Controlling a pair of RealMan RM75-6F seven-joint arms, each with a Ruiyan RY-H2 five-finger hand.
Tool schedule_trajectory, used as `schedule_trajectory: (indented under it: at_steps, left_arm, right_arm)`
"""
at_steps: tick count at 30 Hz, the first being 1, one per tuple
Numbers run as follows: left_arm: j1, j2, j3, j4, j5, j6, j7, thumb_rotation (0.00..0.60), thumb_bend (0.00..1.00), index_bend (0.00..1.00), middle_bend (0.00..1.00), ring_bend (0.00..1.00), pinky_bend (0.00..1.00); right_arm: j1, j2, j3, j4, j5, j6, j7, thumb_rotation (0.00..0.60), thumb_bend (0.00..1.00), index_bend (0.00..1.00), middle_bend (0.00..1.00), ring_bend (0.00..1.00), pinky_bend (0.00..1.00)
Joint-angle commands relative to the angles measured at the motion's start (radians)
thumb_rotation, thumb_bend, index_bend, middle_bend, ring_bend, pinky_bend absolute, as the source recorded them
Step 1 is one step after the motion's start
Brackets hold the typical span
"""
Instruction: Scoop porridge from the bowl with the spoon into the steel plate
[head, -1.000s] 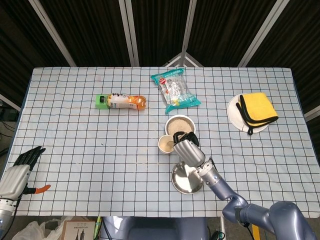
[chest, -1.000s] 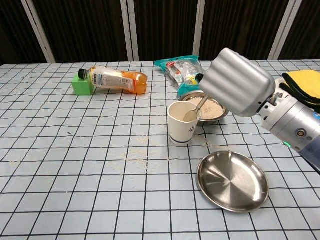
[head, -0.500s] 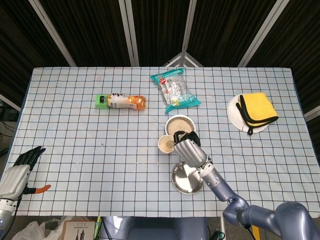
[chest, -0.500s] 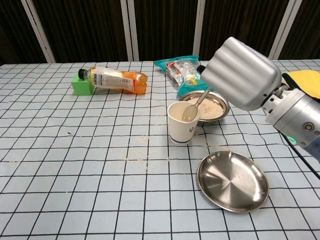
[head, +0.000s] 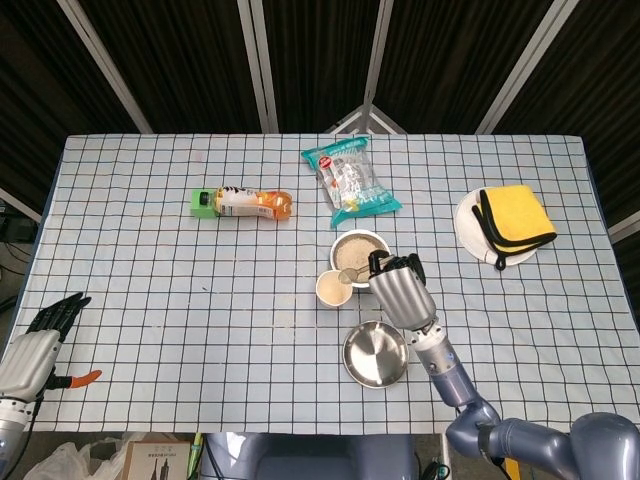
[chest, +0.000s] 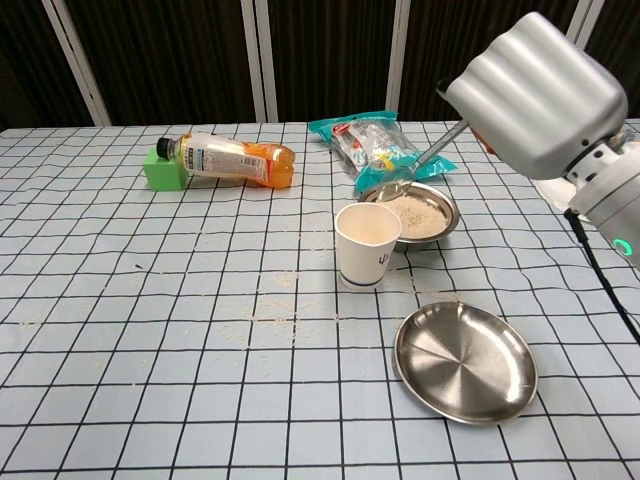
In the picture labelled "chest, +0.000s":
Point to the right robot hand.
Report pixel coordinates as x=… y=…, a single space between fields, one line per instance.
x=540 y=100

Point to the metal spoon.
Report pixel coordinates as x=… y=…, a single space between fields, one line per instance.
x=440 y=145

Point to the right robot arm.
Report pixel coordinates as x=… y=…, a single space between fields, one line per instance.
x=615 y=200

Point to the metal bowl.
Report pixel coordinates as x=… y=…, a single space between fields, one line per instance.
x=425 y=242

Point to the white paper cup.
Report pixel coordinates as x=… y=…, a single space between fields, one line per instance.
x=362 y=260

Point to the metal plate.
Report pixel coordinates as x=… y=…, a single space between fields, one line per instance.
x=465 y=365

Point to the teal snack bag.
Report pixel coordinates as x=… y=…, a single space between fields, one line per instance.
x=380 y=145

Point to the orange drink bottle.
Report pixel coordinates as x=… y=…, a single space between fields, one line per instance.
x=235 y=160

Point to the green block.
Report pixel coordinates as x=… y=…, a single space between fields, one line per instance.
x=162 y=175

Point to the blue checked tablecloth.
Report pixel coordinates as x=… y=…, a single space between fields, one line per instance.
x=175 y=350

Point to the white frame post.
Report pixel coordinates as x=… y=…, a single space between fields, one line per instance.
x=395 y=55
x=260 y=60
x=80 y=65
x=580 y=15

